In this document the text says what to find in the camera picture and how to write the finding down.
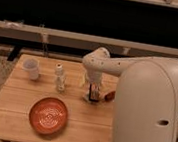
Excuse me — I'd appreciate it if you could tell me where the translucent plastic cup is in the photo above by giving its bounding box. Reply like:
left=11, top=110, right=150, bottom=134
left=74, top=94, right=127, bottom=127
left=22, top=58, right=40, bottom=80

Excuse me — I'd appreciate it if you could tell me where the orange ceramic bowl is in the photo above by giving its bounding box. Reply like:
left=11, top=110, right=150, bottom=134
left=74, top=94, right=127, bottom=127
left=28, top=97, right=69, bottom=135

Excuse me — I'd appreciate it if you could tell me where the wooden table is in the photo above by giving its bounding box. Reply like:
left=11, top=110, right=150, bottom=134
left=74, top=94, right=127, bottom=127
left=0, top=49, right=125, bottom=142

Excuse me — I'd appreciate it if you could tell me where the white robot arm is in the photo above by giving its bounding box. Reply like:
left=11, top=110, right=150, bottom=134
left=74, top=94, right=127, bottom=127
left=82, top=47, right=178, bottom=142

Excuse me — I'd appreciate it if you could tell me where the small red object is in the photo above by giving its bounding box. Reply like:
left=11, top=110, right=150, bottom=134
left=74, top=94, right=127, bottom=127
left=104, top=91, right=115, bottom=102

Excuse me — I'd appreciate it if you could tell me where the black snack box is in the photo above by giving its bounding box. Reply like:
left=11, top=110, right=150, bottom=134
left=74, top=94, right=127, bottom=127
left=84, top=83, right=100, bottom=103

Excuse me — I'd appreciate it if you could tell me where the white lower rail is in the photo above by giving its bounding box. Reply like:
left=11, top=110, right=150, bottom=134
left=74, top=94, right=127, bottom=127
left=0, top=21, right=178, bottom=58

